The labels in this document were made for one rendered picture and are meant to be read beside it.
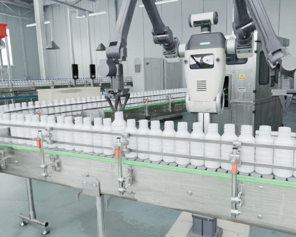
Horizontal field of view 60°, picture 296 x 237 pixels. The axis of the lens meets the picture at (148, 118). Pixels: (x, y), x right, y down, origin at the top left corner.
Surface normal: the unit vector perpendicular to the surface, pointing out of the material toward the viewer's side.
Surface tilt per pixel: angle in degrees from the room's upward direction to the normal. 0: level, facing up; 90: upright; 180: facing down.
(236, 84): 90
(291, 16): 90
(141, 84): 90
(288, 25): 90
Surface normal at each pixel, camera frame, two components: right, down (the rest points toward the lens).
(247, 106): -0.70, 0.14
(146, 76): 0.72, 0.09
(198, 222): -0.45, 0.15
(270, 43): -0.12, 0.28
